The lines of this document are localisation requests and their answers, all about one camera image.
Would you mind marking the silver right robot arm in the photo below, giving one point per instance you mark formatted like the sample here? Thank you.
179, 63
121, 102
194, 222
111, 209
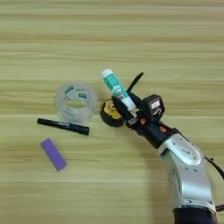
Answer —
186, 175

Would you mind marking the clear tape roll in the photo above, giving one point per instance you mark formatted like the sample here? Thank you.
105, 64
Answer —
62, 108

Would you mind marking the small black box white label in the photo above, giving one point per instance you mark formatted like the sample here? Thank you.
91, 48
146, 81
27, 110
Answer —
151, 108

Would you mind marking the purple eraser block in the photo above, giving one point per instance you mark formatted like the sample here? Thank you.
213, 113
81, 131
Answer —
54, 154

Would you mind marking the black marker pen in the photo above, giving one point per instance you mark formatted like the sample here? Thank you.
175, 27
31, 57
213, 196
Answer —
62, 126

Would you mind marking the green white glue stick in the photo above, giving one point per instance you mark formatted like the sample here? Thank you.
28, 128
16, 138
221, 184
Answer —
116, 86

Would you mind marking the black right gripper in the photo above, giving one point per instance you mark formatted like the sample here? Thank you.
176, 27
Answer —
154, 132

